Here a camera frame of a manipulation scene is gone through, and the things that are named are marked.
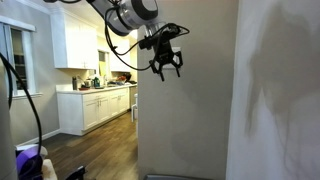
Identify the small white upper kitchen cabinet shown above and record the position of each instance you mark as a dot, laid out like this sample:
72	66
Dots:
121	58

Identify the purple round object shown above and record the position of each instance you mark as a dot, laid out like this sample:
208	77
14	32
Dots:
28	162

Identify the red bowl with food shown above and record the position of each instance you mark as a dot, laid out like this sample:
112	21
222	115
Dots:
121	79

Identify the green bottle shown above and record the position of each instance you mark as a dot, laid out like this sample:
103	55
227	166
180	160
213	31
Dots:
96	82

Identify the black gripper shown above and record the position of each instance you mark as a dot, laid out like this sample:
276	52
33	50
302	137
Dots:
163	50

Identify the black bracket piece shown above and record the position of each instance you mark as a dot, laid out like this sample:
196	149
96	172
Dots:
76	173

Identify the grey bin rim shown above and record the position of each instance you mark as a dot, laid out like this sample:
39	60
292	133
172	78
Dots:
173	177

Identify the white framed window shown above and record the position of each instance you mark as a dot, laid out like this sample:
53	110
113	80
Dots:
20	60

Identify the grey stand post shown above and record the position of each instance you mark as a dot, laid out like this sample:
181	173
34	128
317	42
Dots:
6	140

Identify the white lower kitchen cabinets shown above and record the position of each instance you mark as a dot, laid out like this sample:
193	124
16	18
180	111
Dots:
90	110

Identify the dark metal water bottle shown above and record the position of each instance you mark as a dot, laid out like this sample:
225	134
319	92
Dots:
74	83

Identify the large white upper kitchen cabinet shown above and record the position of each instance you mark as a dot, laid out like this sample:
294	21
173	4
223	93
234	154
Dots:
73	43

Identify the white stool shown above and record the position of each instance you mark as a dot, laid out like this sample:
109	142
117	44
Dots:
134	108

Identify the metal pot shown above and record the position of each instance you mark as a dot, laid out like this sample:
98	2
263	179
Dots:
87	83

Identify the grey white Franka robot arm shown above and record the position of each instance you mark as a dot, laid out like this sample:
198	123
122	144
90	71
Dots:
133	13

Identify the cream padded object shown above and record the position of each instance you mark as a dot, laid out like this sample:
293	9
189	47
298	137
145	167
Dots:
50	170

